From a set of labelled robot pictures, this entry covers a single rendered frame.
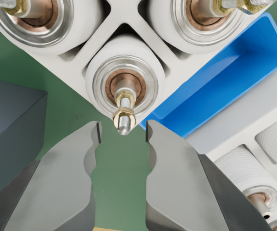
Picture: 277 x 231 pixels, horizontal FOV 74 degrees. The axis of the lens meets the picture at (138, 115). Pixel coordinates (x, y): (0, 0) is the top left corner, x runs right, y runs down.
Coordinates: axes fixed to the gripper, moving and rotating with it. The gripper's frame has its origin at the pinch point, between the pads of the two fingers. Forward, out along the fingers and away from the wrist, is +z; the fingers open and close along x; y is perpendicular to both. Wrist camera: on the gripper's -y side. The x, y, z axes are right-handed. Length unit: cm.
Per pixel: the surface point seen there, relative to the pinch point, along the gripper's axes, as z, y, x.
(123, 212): 34, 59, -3
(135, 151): 34.4, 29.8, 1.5
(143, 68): 9.1, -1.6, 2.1
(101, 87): 9.0, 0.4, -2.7
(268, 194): 9.0, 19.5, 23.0
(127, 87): 6.6, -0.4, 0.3
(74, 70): 16.5, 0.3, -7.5
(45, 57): 16.4, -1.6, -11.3
